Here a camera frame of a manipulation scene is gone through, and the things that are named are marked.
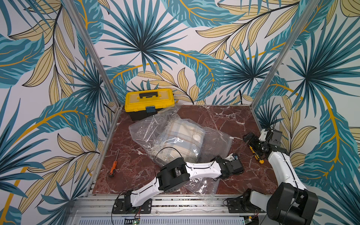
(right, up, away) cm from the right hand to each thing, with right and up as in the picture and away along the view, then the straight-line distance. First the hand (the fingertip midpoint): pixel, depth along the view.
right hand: (249, 140), depth 85 cm
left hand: (-18, -15, +1) cm, 24 cm away
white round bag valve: (-32, +1, +6) cm, 32 cm away
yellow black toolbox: (-70, +24, +14) cm, 75 cm away
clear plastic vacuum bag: (-62, +4, +2) cm, 62 cm away
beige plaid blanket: (-41, +1, +2) cm, 42 cm away
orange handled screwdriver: (-82, -18, -3) cm, 84 cm away
